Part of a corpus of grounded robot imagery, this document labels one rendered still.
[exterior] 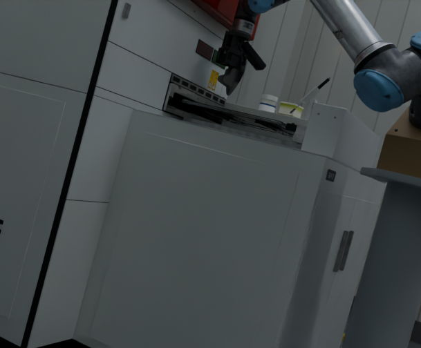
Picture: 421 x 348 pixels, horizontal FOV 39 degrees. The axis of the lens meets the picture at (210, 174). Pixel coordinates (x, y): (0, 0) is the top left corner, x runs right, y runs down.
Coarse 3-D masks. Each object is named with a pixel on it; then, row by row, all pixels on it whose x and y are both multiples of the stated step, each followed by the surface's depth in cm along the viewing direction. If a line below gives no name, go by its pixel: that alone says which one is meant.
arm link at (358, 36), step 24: (312, 0) 151; (336, 0) 147; (336, 24) 147; (360, 24) 144; (360, 48) 144; (384, 48) 141; (360, 72) 141; (384, 72) 138; (408, 72) 139; (360, 96) 146; (384, 96) 139; (408, 96) 140
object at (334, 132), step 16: (320, 112) 163; (336, 112) 161; (320, 128) 163; (336, 128) 161; (352, 128) 171; (368, 128) 190; (304, 144) 164; (320, 144) 162; (336, 144) 160; (352, 144) 176; (368, 144) 196; (352, 160) 181; (368, 160) 202
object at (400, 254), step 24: (408, 192) 150; (384, 216) 154; (408, 216) 149; (384, 240) 152; (408, 240) 149; (384, 264) 151; (408, 264) 149; (360, 288) 157; (384, 288) 150; (408, 288) 149; (360, 312) 154; (384, 312) 150; (408, 312) 150; (360, 336) 152; (384, 336) 150; (408, 336) 152
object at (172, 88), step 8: (168, 88) 197; (176, 88) 199; (184, 88) 204; (168, 96) 196; (184, 96) 205; (192, 96) 210; (200, 96) 215; (168, 104) 197; (208, 104) 222; (216, 104) 228; (168, 112) 201; (176, 112) 203; (184, 112) 208; (208, 120) 225
